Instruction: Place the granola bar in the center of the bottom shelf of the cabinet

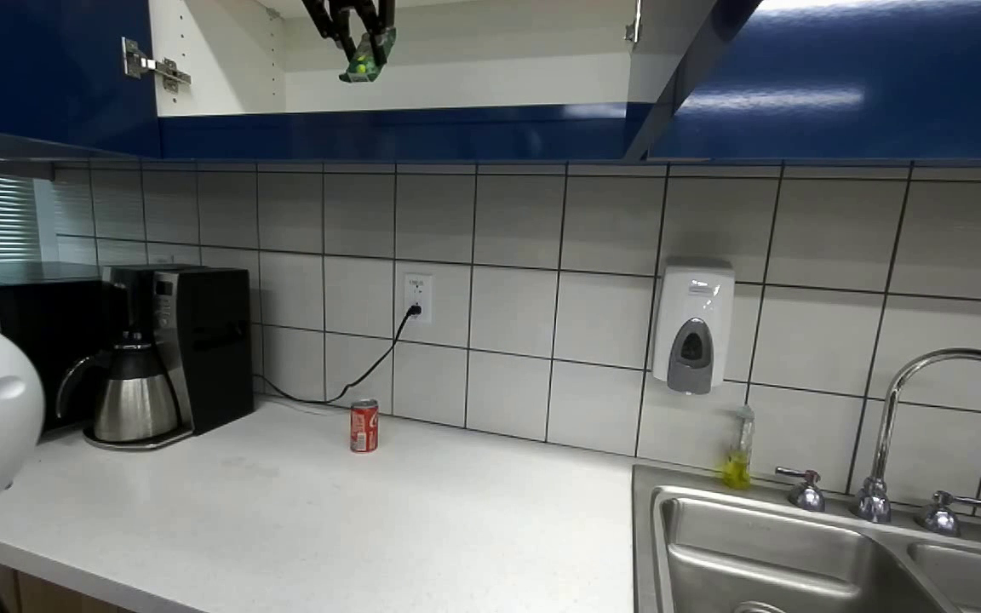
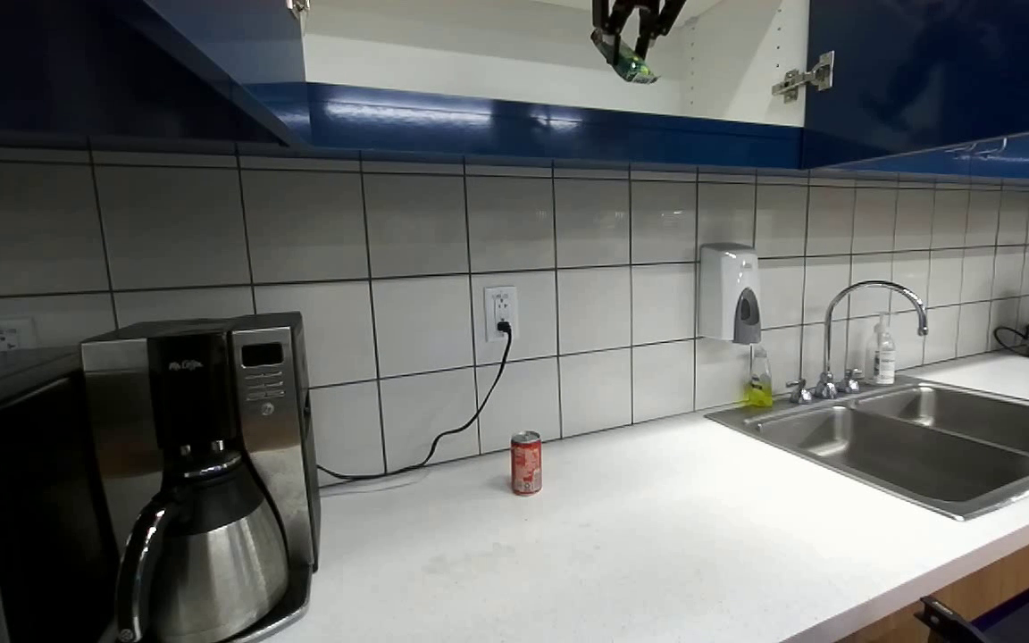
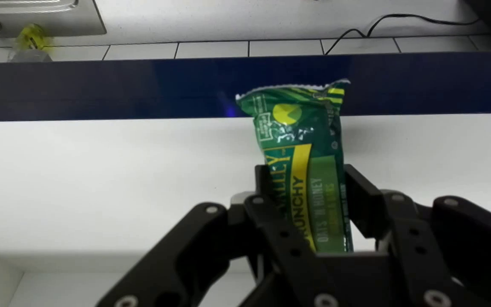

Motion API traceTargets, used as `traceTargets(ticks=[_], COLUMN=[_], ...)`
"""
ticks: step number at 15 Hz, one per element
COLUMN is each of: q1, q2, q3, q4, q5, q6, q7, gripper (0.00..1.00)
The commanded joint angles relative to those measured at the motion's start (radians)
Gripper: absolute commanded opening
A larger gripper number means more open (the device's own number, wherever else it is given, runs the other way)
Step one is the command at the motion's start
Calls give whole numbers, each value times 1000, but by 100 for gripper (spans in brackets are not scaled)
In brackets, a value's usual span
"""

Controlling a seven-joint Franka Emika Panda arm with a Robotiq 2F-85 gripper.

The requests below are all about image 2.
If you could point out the chrome tap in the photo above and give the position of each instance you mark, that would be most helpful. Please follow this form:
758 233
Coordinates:
872 287

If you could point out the steel double sink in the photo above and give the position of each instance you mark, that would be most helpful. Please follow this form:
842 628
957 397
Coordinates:
907 455

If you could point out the white wall soap dispenser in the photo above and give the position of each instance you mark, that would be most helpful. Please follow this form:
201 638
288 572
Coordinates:
724 290

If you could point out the blue wall cabinet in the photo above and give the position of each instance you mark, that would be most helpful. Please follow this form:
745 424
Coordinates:
523 125

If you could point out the red soda can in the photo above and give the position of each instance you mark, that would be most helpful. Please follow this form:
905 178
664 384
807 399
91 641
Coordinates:
526 464

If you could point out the white pump bottle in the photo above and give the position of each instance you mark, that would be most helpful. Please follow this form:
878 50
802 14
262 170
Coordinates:
882 357

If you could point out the yellow dish soap bottle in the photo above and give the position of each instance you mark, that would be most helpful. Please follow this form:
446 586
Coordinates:
757 391

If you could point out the white wall socket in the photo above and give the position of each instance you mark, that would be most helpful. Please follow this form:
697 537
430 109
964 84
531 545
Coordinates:
501 308
1 337

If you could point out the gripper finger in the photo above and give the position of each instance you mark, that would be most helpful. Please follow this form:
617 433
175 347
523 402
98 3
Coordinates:
601 18
655 22

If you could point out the black steel coffee maker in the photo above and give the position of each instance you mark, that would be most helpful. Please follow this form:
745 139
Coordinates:
278 411

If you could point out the green granola bar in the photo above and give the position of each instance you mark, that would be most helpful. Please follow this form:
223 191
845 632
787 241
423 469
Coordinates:
632 65

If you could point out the black microwave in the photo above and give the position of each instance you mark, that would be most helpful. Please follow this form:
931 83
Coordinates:
23 500

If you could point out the steel coffee carafe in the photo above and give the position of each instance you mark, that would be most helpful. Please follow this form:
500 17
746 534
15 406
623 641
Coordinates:
211 563

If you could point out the blue cabinet door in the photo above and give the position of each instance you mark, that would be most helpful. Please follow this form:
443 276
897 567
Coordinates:
943 62
77 62

